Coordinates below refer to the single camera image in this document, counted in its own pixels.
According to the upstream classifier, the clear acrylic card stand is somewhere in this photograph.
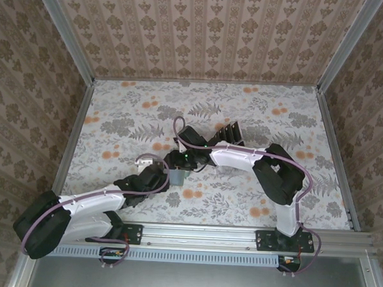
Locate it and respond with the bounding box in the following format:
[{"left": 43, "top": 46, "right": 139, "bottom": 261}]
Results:
[{"left": 205, "top": 117, "right": 247, "bottom": 180}]

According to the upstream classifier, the grey slotted cable duct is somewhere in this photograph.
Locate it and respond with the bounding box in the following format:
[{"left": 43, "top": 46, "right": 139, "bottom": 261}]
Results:
[{"left": 49, "top": 242, "right": 283, "bottom": 268}]

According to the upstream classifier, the long aluminium base rail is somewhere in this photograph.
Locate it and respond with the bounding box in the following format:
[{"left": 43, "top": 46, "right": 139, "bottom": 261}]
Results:
[{"left": 54, "top": 216, "right": 376, "bottom": 259}]

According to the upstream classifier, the aluminium frame post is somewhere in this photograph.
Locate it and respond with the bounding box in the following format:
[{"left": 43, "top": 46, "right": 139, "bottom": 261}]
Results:
[
  {"left": 315, "top": 0, "right": 383, "bottom": 96},
  {"left": 26, "top": 0, "right": 101, "bottom": 87}
]

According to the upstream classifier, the grey metal panel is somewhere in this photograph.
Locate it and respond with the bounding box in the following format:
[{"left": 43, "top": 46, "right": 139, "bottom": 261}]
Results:
[{"left": 29, "top": 254, "right": 365, "bottom": 287}]

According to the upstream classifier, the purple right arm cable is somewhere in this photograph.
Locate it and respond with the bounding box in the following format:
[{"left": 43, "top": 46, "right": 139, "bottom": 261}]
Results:
[{"left": 166, "top": 116, "right": 327, "bottom": 280}]

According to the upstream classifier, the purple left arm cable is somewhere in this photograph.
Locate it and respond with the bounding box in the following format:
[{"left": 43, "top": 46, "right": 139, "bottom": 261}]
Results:
[{"left": 20, "top": 146, "right": 172, "bottom": 272}]

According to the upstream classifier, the aluminium frame bar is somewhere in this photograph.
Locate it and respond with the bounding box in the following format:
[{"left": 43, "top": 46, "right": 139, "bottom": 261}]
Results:
[
  {"left": 359, "top": 252, "right": 383, "bottom": 287},
  {"left": 8, "top": 252, "right": 40, "bottom": 287}
]

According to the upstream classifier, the black connector board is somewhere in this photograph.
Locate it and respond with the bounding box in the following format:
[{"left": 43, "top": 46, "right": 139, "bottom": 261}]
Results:
[
  {"left": 276, "top": 254, "right": 304, "bottom": 275},
  {"left": 98, "top": 246, "right": 128, "bottom": 265}
]

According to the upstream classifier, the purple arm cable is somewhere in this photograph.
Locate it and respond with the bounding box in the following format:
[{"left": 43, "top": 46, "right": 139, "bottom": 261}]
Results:
[
  {"left": 20, "top": 146, "right": 172, "bottom": 272},
  {"left": 166, "top": 116, "right": 327, "bottom": 280}
]

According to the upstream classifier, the aluminium side rail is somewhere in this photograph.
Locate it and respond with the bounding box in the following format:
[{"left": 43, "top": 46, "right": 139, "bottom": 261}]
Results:
[
  {"left": 309, "top": 87, "right": 368, "bottom": 232},
  {"left": 53, "top": 78, "right": 96, "bottom": 195}
]

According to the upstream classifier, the floral patterned table cover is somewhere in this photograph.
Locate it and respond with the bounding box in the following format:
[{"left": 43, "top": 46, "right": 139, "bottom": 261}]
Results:
[{"left": 60, "top": 73, "right": 359, "bottom": 233}]

